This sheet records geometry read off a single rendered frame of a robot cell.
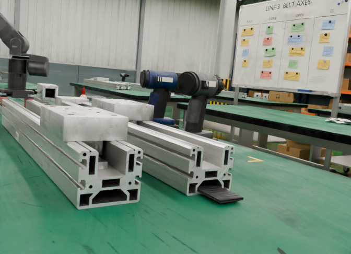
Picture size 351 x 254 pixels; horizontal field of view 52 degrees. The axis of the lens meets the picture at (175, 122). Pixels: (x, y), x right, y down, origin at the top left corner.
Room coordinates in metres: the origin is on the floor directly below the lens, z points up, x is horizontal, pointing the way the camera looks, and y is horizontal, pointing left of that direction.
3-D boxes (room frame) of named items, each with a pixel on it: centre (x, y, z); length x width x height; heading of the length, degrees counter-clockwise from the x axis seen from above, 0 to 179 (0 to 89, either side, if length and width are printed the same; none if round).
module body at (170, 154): (0.96, 0.15, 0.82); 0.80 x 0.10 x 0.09; 33
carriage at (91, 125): (0.65, 0.17, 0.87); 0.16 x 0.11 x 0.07; 33
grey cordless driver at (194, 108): (0.95, -0.07, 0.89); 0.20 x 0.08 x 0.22; 144
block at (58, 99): (1.32, 0.40, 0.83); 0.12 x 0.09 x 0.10; 123
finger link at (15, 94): (1.24, 0.54, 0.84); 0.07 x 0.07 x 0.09; 33
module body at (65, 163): (0.85, 0.31, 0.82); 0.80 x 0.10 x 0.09; 33
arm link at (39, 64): (1.24, 0.51, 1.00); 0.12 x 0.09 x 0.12; 100
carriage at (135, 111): (0.96, 0.15, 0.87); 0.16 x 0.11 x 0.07; 33
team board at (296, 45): (3.99, -1.11, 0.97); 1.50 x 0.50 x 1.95; 32
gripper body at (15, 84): (1.23, 0.55, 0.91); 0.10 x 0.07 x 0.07; 123
